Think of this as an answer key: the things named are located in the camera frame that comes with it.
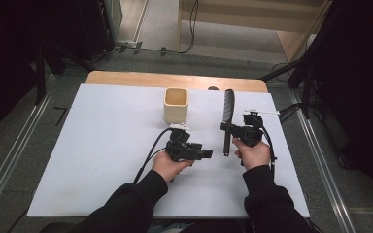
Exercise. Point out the beige square cup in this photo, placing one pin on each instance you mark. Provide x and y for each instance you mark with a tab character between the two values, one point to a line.
176	105

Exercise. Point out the white board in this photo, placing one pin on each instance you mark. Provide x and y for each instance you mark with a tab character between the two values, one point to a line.
110	145

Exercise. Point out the light wooden shelf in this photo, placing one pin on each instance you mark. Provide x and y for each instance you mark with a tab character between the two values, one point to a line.
239	19

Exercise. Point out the wooden table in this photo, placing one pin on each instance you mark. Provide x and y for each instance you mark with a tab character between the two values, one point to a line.
142	79

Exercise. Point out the metal floor rail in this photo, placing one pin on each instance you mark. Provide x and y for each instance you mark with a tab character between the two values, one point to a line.
9	155
323	161

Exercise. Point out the person's right hand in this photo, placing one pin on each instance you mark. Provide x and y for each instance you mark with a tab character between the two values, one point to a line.
254	155

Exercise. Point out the black comb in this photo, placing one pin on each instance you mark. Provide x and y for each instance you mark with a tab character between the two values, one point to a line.
228	111

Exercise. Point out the black stand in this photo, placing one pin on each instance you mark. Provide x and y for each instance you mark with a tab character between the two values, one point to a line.
304	74
40	71

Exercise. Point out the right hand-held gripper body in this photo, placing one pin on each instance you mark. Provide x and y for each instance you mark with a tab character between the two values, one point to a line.
251	131

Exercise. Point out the person's left hand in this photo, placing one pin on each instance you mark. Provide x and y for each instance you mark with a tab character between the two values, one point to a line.
168	165

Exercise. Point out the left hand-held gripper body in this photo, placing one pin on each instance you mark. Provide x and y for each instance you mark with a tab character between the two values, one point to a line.
181	145

